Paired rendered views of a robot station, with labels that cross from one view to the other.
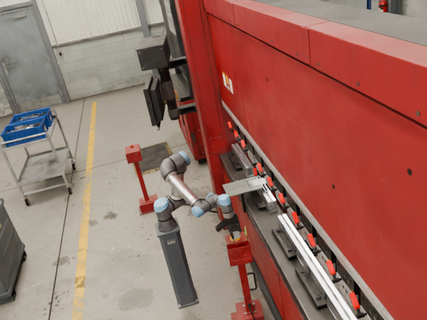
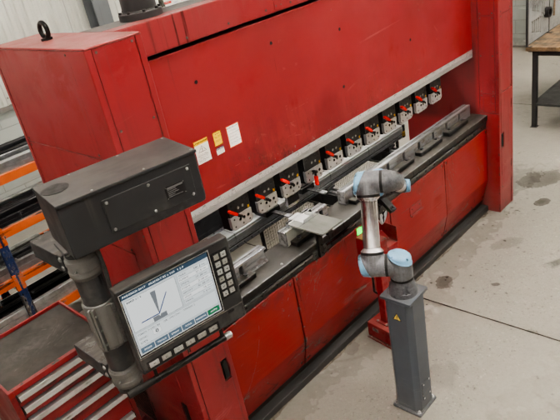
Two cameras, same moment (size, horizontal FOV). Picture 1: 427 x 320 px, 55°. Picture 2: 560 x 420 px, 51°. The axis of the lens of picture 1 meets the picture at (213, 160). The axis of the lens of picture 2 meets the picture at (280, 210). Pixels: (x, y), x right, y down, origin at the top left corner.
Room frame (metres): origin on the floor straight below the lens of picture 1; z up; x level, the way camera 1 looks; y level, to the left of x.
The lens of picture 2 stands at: (4.46, 2.17, 2.60)
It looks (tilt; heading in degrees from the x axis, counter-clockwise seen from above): 26 degrees down; 235
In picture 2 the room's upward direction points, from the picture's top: 11 degrees counter-clockwise
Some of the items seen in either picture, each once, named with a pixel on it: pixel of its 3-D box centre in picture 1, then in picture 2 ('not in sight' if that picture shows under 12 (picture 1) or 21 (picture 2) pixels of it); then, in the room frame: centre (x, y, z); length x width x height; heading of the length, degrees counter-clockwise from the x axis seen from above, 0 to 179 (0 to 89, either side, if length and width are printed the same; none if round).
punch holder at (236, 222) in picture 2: (240, 129); (235, 210); (3.06, -0.26, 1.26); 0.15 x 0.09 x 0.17; 7
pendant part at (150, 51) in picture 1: (162, 86); (148, 273); (3.83, 0.34, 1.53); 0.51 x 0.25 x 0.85; 178
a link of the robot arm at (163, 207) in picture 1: (162, 207); (398, 264); (2.62, 0.44, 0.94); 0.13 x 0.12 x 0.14; 127
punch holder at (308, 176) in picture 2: (264, 160); (307, 166); (2.47, -0.34, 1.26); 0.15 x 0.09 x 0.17; 7
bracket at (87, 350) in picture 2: (192, 112); (132, 332); (3.89, 0.12, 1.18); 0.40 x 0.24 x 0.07; 7
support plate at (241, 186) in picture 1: (241, 186); (314, 222); (2.62, -0.17, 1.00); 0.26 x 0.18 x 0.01; 97
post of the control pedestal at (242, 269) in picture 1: (244, 283); (382, 287); (2.26, -0.05, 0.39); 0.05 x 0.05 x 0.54; 0
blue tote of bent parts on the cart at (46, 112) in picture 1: (32, 120); not in sight; (5.49, 2.35, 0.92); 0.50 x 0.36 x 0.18; 99
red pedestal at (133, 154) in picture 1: (140, 178); not in sight; (4.15, 0.86, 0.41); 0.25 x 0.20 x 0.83; 97
